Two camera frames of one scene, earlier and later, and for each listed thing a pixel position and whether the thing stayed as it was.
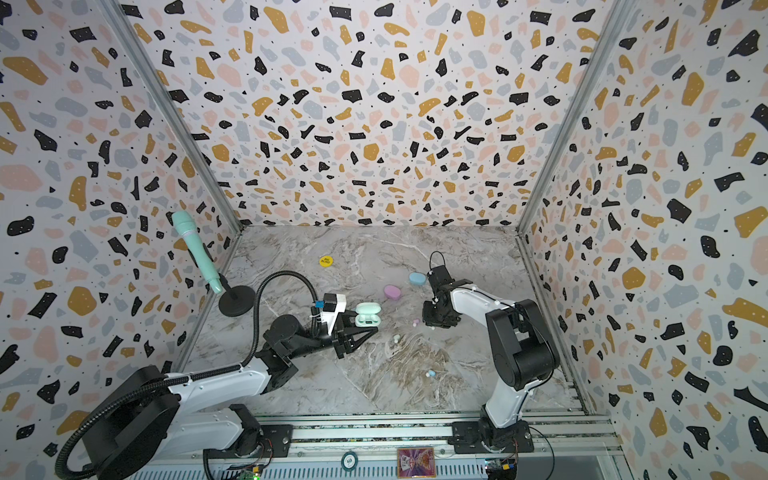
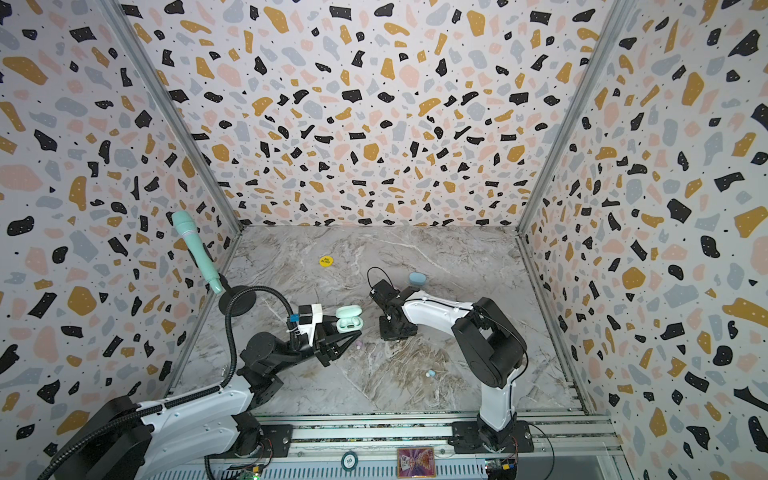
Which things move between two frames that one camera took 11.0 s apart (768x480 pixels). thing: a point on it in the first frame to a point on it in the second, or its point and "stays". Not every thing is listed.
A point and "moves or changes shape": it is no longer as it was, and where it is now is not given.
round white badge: (349, 461) stays
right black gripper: (438, 308) to (393, 309)
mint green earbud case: (368, 314) moves or changes shape
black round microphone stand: (237, 300) stays
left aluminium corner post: (119, 17) stays
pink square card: (416, 463) stays
